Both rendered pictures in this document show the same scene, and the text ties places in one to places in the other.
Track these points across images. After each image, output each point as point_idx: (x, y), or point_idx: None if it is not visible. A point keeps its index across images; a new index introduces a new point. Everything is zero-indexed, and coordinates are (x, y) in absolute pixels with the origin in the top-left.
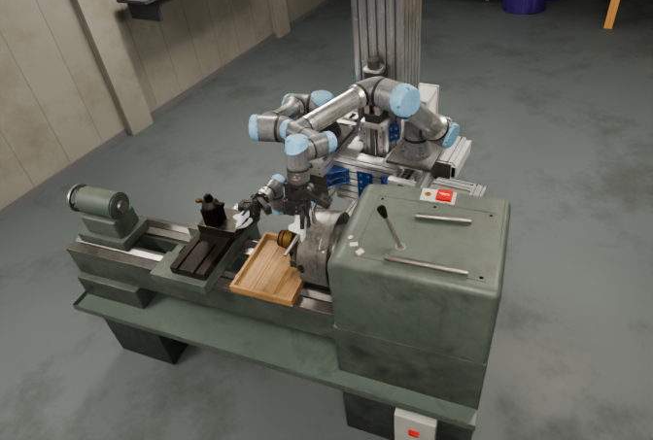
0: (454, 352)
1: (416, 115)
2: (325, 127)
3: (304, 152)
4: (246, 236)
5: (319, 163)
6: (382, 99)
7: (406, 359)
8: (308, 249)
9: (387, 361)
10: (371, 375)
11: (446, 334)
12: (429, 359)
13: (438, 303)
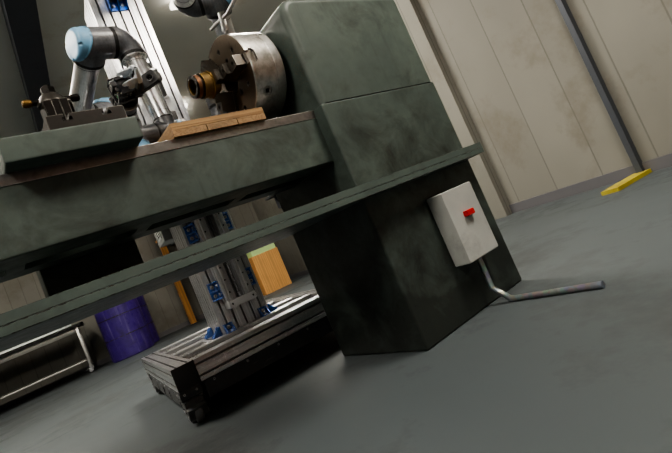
0: (411, 77)
1: (231, 21)
2: None
3: None
4: None
5: None
6: None
7: (395, 115)
8: (245, 35)
9: (386, 132)
10: (388, 173)
11: (395, 56)
12: (406, 101)
13: (372, 18)
